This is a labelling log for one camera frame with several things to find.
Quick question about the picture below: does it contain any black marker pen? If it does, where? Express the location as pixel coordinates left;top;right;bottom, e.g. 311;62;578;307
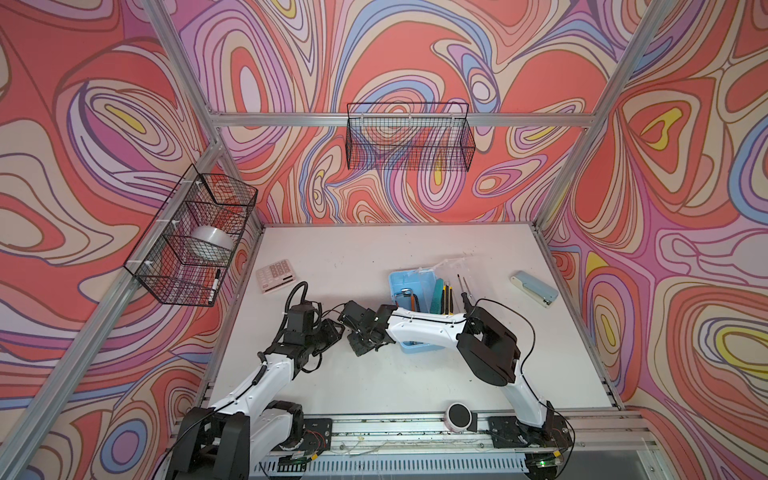
207;269;221;306

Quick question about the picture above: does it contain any clear toolbox lid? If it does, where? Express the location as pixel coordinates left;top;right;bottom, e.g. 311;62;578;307
423;256;496;314

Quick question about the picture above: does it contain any aluminium front rail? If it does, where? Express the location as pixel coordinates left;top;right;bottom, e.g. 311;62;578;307
323;409;660;457

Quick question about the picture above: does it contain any yellow black utility knife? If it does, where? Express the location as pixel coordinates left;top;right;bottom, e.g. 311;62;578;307
441;284;453;315

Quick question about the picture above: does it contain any left black wire basket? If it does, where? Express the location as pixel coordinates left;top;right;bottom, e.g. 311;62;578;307
124;166;258;307

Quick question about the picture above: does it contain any black wire basket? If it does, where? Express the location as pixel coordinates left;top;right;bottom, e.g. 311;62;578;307
124;166;258;307
345;100;476;172

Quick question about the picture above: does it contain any light blue plastic toolbox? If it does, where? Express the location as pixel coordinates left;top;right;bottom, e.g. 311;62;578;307
388;267;448;354

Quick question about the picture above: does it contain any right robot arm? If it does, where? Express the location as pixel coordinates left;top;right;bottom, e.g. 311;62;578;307
339;300;574;448

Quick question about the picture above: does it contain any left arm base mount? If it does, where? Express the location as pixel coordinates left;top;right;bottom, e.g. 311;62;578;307
271;417;333;456

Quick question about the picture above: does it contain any white tape roll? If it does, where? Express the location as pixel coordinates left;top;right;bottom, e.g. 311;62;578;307
188;225;234;265

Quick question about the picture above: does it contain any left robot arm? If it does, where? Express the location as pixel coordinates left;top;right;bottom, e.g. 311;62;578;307
151;281;344;479

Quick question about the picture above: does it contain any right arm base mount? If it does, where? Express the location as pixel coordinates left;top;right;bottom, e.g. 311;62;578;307
487;412;573;450

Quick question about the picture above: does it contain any teal utility knife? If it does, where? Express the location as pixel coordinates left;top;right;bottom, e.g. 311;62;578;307
430;278;444;314

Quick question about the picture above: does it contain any grey blue stapler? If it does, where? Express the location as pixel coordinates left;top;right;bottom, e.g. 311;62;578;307
510;271;559;308

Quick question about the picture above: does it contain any round black white knob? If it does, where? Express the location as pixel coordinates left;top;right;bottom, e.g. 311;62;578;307
443;402;473;433

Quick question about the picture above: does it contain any back black wire basket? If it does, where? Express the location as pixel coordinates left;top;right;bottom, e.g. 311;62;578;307
345;100;476;172

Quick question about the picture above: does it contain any clear handled screwdriver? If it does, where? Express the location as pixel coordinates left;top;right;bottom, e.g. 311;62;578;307
462;276;475;304

